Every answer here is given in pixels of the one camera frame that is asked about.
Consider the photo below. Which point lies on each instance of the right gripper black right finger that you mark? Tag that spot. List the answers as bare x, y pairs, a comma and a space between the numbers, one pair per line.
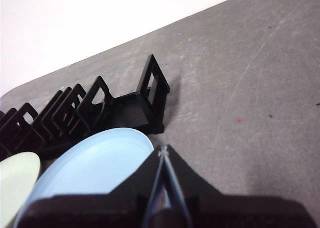
237, 213

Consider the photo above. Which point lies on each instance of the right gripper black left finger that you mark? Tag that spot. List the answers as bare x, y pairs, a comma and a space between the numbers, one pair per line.
95, 210

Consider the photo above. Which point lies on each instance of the light blue round plate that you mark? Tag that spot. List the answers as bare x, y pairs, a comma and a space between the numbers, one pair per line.
87, 163

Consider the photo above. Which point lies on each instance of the pale green round plate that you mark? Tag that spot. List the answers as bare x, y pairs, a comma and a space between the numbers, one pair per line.
15, 178

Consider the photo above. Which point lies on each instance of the black plastic plate rack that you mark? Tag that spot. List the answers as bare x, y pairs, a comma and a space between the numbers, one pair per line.
135, 112

